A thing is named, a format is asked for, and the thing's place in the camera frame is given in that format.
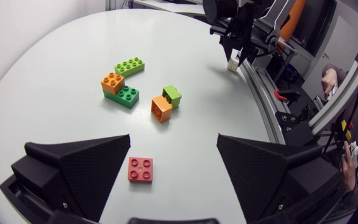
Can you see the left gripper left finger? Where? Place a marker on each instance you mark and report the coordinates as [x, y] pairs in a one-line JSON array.
[[82, 174]]

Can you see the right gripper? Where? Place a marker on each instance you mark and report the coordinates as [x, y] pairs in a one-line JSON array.
[[244, 31]]

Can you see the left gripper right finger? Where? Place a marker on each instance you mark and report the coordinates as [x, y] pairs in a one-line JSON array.
[[259, 177]]

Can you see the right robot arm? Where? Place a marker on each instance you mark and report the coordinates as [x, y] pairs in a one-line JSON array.
[[272, 15]]

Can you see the small white block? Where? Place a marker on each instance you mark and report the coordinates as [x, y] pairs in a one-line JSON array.
[[232, 64]]

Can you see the red toy brick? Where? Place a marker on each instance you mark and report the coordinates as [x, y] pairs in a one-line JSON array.
[[140, 169]]

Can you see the light green square toy brick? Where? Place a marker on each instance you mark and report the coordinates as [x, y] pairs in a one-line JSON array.
[[173, 96]]

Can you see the dark green toy brick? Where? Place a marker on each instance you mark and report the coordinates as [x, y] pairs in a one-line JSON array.
[[127, 97]]

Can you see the orange toy brick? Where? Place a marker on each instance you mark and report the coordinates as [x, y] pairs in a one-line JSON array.
[[161, 109], [113, 83]]

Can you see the light green long toy brick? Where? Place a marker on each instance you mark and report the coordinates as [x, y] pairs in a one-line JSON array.
[[130, 67]]

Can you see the person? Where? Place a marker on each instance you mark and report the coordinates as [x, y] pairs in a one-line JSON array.
[[357, 112]]

